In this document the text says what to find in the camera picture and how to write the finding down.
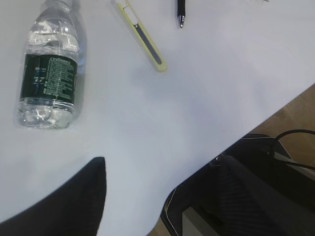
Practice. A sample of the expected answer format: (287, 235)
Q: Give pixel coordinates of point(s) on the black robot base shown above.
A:
(254, 188)

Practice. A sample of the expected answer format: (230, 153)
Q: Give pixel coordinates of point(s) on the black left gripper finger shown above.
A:
(74, 209)

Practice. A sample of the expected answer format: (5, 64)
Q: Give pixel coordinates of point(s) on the clear water bottle green label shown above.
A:
(52, 59)

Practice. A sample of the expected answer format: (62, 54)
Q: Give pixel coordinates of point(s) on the black gel pen left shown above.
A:
(181, 12)

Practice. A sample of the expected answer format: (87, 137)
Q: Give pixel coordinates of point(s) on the yellow-green utility knife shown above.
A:
(139, 32)

